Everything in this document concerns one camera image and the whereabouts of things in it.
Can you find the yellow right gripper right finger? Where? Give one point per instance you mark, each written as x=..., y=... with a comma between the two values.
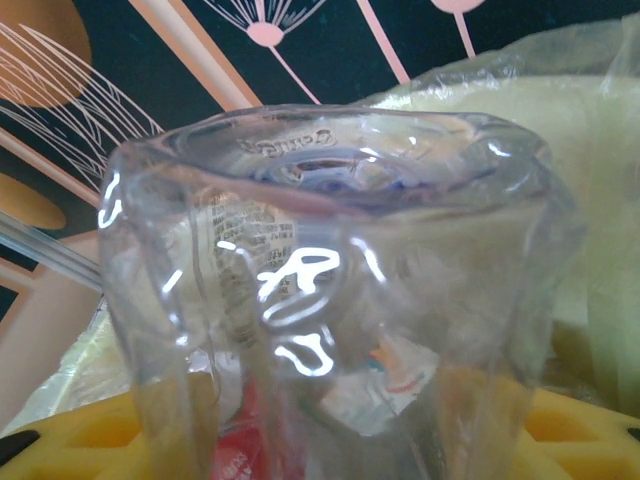
x=575, y=440

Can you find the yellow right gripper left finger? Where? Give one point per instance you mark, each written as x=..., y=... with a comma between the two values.
x=75, y=450

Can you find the red label bottle red cap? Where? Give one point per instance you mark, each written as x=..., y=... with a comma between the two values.
x=235, y=460

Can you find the clear bluish plastic bottle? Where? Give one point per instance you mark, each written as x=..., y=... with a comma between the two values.
x=325, y=275

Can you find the yellowish clear bin liner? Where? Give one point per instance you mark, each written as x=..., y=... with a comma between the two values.
x=600, y=200

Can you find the aluminium corner post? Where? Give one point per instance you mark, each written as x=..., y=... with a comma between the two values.
x=45, y=250

